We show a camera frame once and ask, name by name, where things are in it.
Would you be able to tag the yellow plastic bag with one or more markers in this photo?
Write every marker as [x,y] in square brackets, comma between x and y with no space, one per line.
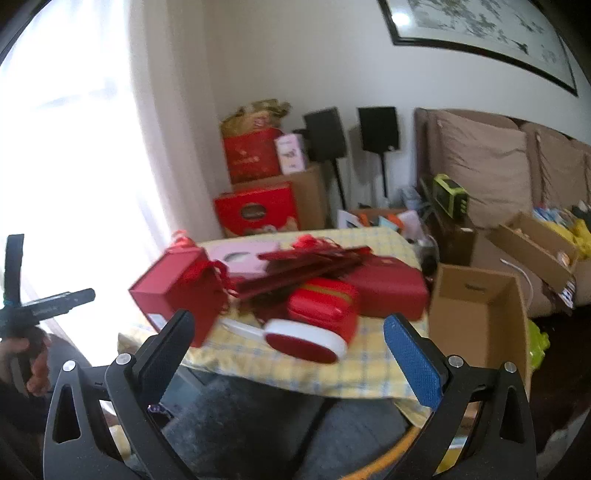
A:
[577,235]

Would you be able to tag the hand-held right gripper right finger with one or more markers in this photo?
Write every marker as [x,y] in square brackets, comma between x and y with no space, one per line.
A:
[411,360]

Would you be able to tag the green plastic container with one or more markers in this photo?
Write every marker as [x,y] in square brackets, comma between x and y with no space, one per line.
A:
[538,344]

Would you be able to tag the person's left hand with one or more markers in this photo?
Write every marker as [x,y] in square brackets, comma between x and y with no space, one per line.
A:
[39,376]

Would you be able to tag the crumpled brown paper bag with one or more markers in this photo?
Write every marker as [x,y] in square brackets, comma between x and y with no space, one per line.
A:
[254,115]

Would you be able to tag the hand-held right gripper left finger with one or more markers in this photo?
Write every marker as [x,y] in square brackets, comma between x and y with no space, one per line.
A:
[171,341]

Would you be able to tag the dark red paper bag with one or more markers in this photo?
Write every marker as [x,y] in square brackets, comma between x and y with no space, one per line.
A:
[295,277]

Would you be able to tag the red cookie gift box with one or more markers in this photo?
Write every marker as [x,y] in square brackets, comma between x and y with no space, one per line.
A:
[256,210]

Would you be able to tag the red ribboned gift box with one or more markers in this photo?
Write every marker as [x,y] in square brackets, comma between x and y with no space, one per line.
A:
[171,290]

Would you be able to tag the framed wall painting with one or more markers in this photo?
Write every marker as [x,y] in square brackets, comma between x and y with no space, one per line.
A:
[461,23]

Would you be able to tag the green black radio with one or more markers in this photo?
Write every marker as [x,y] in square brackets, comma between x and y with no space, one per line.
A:
[450,196]

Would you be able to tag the beige sofa cushion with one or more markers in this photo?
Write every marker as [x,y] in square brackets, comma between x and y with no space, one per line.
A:
[485,170]
[561,166]

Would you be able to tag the black speaker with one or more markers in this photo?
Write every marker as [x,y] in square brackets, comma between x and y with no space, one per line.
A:
[378,129]
[325,134]

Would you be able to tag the pink tissue box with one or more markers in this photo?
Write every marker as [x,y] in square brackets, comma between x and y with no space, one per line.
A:
[217,251]

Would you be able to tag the dark red leather bag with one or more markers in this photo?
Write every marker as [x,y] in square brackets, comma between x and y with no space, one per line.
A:
[392,286]

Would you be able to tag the yellow plaid tablecloth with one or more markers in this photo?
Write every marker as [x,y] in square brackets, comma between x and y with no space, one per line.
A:
[360,374]

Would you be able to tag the brown sofa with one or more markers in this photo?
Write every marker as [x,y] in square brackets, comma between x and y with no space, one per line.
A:
[508,277]

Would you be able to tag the black speaker stand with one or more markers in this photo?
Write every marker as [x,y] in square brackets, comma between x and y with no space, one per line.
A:
[383,175]
[339,182]

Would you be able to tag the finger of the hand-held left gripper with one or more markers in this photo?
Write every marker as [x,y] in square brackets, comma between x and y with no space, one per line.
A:
[78,299]

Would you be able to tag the brown cardboard box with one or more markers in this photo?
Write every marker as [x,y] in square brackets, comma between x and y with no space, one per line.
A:
[311,198]

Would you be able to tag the red tin with gold band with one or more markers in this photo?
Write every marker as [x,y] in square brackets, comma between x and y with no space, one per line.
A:
[323,314]

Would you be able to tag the white curtain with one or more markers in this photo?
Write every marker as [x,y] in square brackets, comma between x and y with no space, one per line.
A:
[92,161]

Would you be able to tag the long cardboard box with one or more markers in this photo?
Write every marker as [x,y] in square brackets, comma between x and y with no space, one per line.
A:
[531,249]

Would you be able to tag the pink white small box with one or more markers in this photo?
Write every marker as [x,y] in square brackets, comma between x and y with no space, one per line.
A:
[291,154]

